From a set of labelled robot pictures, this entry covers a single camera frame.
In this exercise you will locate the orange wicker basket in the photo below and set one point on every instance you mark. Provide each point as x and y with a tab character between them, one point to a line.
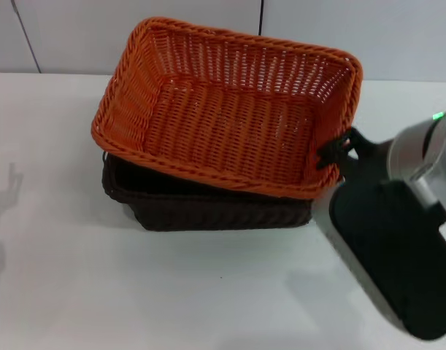
226	120

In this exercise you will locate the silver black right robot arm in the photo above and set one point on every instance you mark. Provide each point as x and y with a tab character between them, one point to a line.
390	255

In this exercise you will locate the dark brown wicker basket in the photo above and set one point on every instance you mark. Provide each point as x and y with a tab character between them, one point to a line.
208	213

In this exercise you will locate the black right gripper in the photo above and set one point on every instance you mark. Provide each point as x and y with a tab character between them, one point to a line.
368	160

